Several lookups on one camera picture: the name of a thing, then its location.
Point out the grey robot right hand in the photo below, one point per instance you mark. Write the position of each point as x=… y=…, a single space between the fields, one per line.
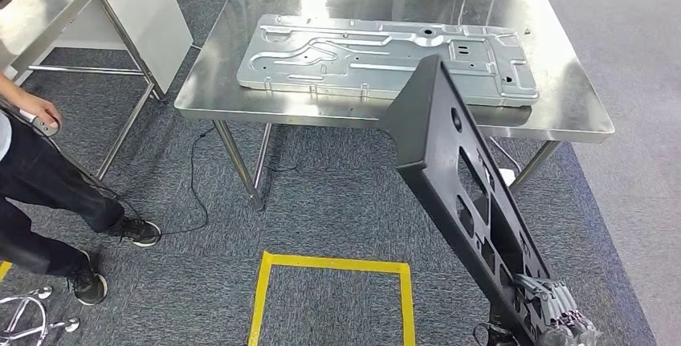
x=564 y=327

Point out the black round stool chrome base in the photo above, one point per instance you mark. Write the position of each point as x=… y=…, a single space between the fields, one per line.
x=66 y=326

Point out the grey handheld controller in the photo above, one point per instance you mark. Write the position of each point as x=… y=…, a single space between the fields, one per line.
x=45 y=130

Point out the stainless steel workbench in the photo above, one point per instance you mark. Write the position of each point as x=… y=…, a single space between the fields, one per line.
x=223 y=67

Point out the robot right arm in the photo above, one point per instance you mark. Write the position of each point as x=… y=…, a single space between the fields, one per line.
x=500 y=335

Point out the person's left hand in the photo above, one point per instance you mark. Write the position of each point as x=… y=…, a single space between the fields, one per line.
x=45 y=112

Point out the black plastic plate bracket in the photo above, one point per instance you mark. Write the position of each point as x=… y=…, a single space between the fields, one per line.
x=425 y=120

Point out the person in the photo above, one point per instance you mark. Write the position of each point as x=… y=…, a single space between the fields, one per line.
x=42 y=173

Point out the stamped grey metal panel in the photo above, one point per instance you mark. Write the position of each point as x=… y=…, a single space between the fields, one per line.
x=372 y=72

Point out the person's left forearm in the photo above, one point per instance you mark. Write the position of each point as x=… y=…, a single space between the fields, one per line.
x=13 y=91

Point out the steel side table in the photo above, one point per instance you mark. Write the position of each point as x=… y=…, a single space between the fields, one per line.
x=48 y=3

